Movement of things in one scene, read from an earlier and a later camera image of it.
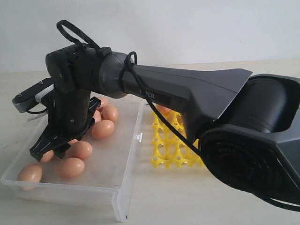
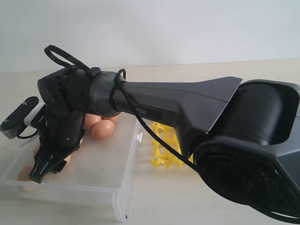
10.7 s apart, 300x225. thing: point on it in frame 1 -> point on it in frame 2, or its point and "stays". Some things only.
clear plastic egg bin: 98,168 stays
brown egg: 81,149 -> 68,160
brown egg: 103,130 stays
